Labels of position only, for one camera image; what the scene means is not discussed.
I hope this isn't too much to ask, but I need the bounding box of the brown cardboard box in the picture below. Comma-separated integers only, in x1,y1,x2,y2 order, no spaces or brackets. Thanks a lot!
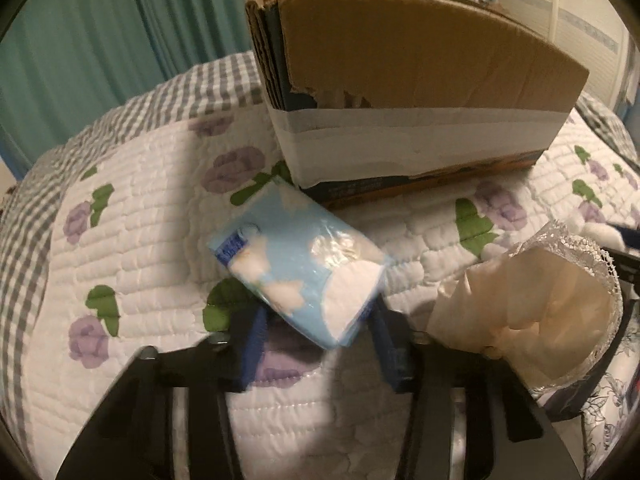
244,0,591,211

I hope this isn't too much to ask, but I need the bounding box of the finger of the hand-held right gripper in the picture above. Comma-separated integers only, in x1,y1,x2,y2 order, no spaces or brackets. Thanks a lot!
542,305,635,424
598,220,640,306

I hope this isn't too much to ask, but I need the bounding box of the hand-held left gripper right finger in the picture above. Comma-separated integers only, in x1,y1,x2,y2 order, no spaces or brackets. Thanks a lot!
371,300,587,480

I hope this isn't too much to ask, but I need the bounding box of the cream lace-trimmed cloth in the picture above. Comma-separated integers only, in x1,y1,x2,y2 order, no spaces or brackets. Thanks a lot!
425,220,624,397

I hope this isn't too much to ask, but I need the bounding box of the white cabinet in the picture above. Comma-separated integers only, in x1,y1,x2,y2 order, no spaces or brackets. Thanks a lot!
500,0,632,107

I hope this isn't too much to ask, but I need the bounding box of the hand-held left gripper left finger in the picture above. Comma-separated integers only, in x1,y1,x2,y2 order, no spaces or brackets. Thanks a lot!
55,304,271,480

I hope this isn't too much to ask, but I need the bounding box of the teal curtain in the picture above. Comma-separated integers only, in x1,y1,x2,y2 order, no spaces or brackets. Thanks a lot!
0,0,261,181

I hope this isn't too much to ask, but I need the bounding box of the white floral quilted blanket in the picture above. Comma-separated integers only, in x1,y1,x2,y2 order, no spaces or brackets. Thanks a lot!
0,51,640,480

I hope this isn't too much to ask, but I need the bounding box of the light blue tissue pack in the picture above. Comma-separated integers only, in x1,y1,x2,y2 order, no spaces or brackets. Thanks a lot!
207,180,394,351

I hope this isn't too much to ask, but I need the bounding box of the white dark-floral print cloth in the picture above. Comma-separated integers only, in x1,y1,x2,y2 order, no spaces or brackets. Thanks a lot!
542,360,640,480

